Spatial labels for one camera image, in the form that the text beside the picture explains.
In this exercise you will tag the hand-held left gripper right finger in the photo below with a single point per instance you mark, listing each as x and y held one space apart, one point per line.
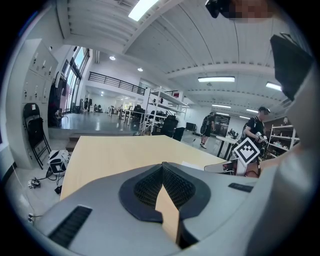
220 212

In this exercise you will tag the white metal shelving rack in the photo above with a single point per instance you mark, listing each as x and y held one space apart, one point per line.
162 105

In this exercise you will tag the round white table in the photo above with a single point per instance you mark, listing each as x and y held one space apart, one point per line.
226 141

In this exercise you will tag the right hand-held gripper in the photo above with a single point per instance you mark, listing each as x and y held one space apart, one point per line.
246 151

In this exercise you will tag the black monitor box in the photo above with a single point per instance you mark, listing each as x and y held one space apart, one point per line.
191 126

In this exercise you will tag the person's right forearm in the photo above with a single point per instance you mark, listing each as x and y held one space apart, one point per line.
275 161

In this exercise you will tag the dark hanging clothes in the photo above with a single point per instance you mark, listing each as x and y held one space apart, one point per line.
56 100

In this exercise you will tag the long ceiling light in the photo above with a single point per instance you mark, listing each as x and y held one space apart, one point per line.
143 8
273 86
216 79

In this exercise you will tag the white locker cabinet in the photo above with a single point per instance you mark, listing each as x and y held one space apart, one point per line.
32 82

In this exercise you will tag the black pouch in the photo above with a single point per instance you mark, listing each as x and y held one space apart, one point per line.
58 190

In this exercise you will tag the cluttered white shelf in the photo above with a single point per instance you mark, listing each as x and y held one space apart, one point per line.
282 140

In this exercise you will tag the black folding chair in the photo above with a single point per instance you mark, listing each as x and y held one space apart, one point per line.
37 140
31 117

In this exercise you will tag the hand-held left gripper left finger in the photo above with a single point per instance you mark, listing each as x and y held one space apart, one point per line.
105 205

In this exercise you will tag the person's grey shirt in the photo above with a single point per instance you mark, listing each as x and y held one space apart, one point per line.
295 175

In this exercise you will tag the person's head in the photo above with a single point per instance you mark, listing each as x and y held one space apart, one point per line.
252 10

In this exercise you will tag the white power strip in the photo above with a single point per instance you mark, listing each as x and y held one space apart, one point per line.
30 218

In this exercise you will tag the black office chair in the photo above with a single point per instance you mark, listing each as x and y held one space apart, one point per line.
170 126

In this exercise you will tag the spare hand-held gripper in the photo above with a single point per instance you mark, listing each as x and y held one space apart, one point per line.
34 183

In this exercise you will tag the round ceiling light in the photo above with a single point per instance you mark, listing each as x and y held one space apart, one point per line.
140 69
112 57

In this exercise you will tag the light wooden table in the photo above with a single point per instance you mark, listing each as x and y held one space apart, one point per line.
112 155

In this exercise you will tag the black head-worn camera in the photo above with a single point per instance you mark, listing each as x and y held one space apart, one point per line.
218 7

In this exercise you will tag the black chest-mounted device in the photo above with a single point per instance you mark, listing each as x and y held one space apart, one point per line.
291 67

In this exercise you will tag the black mezzanine railing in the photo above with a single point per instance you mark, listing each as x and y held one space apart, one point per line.
115 81

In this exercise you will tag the black cabinet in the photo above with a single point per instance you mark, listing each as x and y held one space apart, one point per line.
222 126

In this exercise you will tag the white framed desk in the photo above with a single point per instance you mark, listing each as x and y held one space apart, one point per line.
127 112

